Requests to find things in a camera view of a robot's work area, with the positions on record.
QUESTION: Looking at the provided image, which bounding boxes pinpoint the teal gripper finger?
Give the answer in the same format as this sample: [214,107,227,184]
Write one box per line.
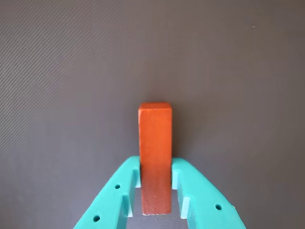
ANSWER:
[72,156,142,229]
[171,157,247,229]

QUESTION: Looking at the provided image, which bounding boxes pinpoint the red wooden block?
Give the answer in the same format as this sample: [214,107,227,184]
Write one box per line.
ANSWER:
[138,102,173,216]

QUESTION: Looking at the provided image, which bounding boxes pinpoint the dark grey mat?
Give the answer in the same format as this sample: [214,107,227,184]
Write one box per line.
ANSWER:
[0,0,305,229]

